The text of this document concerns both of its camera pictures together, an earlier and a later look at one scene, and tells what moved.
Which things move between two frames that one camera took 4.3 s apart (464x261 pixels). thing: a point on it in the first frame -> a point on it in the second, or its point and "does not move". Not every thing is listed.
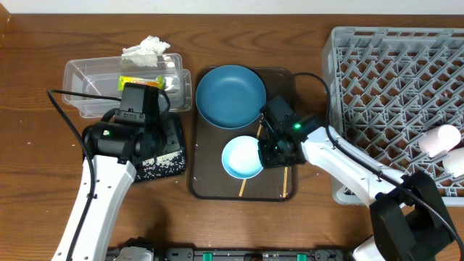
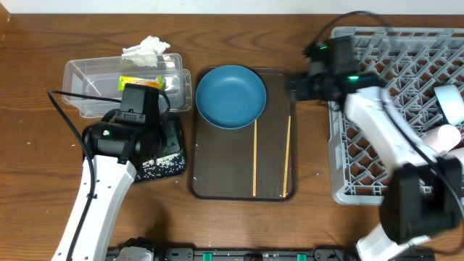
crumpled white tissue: x=146 y=52 does not move
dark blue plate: x=230 y=96 does not move
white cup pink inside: x=441 y=138 does not move
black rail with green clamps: x=191 y=254 does not move
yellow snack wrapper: x=155 y=81 does not move
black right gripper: x=267 y=159 -> x=298 y=90
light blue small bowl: x=241 y=157 -> x=451 y=102
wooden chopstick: x=244 y=181 -> x=254 y=156
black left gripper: x=175 y=136 does not move
